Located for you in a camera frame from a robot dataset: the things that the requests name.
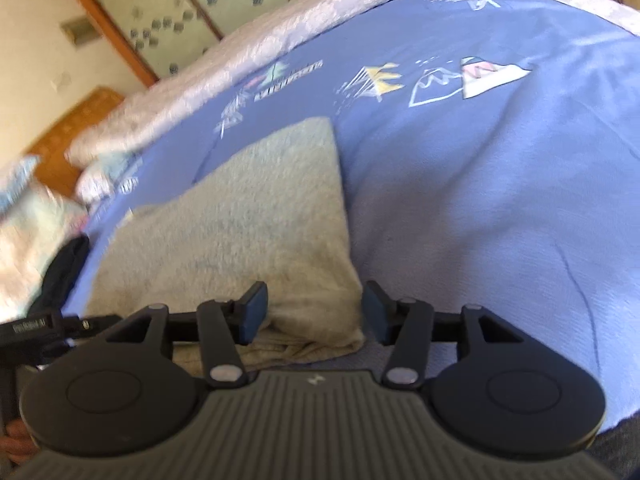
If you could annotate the blue patterned bed sheet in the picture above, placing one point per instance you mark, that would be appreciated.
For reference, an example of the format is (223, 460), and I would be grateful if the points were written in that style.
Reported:
(490, 154)

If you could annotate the white lilac quilt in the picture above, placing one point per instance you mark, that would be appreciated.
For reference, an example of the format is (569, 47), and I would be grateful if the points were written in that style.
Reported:
(146, 116)

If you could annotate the black folded garment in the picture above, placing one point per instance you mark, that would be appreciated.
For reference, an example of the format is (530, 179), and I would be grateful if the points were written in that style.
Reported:
(61, 276)

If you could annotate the grey sweat pants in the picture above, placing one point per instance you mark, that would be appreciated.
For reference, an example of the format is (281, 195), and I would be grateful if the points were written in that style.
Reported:
(272, 213)

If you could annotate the light blue pillow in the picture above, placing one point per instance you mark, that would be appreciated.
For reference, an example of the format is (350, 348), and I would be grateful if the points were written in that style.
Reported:
(15, 178)

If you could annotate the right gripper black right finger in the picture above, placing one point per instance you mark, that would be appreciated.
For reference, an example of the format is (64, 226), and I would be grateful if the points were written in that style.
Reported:
(487, 383)

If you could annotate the wooden headboard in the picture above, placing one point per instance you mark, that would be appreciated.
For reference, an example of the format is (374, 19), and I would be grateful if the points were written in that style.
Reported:
(53, 170)

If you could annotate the person's left hand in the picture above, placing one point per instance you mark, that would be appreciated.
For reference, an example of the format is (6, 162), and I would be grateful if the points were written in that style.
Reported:
(17, 444)

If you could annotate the wall control panel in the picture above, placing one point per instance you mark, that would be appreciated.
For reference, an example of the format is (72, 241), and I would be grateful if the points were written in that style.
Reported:
(80, 31)

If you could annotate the small white blue pillow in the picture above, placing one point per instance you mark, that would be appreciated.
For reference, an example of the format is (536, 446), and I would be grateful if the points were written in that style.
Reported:
(99, 179)

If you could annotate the floral pastel pillow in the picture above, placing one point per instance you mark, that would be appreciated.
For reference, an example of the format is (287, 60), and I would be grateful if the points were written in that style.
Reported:
(33, 230)

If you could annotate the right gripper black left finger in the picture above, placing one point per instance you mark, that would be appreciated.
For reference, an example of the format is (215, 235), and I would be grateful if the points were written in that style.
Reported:
(140, 381)

